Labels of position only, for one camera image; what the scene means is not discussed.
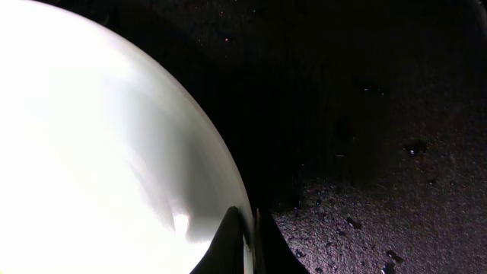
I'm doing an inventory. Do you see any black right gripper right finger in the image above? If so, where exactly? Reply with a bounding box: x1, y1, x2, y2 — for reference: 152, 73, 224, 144
254, 209, 308, 274

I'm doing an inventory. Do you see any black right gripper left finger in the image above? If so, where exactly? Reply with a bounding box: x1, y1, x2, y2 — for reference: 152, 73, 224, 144
191, 206, 244, 274

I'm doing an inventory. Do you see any black round tray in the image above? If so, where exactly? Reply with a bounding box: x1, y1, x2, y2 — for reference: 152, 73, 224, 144
56, 0, 486, 273

